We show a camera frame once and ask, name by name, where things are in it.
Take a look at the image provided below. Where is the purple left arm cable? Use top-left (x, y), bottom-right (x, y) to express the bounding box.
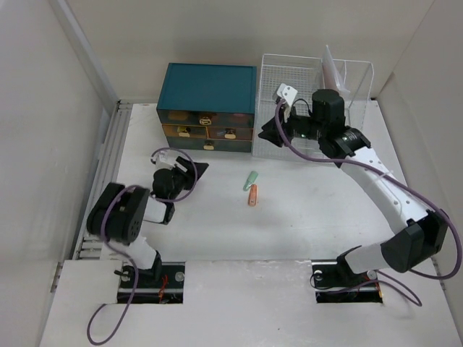
top-left (88, 147), bottom-right (198, 345)

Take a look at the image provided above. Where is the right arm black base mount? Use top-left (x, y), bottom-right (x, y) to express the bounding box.
top-left (310, 259), bottom-right (383, 304)

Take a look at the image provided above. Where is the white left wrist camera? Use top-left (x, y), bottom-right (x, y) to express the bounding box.
top-left (150, 150), bottom-right (179, 171)

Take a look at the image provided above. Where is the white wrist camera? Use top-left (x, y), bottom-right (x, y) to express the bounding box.
top-left (273, 83), bottom-right (297, 122)
top-left (150, 150), bottom-right (179, 171)

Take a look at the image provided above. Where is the teal desktop drawer cabinet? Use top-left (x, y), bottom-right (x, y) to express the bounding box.
top-left (156, 63), bottom-right (257, 153)

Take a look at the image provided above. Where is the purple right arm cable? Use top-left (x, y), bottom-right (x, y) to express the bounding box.
top-left (274, 99), bottom-right (453, 307)

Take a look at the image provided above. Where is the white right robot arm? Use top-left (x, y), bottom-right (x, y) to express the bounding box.
top-left (258, 83), bottom-right (449, 285)

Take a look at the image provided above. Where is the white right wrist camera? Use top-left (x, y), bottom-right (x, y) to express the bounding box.
top-left (273, 83), bottom-right (297, 122)

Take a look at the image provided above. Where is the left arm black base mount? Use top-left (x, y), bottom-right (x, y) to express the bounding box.
top-left (114, 255), bottom-right (186, 304)

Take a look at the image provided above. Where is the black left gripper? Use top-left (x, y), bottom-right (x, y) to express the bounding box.
top-left (168, 158), bottom-right (207, 202)

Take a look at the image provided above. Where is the clear mesh zipper pouch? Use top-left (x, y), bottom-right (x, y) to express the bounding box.
top-left (322, 45), bottom-right (350, 98)

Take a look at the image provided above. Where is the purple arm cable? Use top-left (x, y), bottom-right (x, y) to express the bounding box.
top-left (274, 99), bottom-right (453, 307)
top-left (88, 147), bottom-right (198, 345)

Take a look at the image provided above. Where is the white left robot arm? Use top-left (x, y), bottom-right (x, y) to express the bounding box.
top-left (86, 151), bottom-right (209, 287)

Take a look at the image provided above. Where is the aluminium rail frame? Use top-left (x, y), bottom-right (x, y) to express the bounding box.
top-left (70, 100), bottom-right (133, 260)

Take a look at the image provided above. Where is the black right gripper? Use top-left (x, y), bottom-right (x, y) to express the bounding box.
top-left (257, 103), bottom-right (326, 147)

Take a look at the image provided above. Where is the white wire mesh file tray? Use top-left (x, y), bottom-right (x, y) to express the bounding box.
top-left (250, 53), bottom-right (332, 160)

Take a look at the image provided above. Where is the clear acrylic file holder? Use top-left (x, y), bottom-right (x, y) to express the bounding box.
top-left (334, 59), bottom-right (374, 131)

